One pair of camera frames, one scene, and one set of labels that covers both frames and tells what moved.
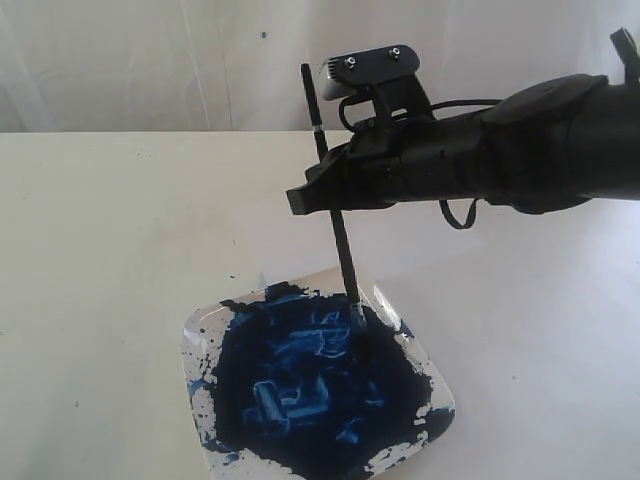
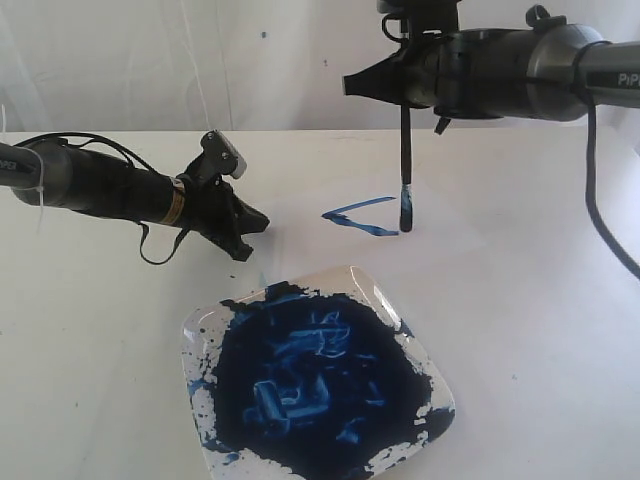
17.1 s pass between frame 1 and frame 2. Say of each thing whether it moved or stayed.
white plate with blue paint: stayed
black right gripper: moved
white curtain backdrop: stayed
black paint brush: moved
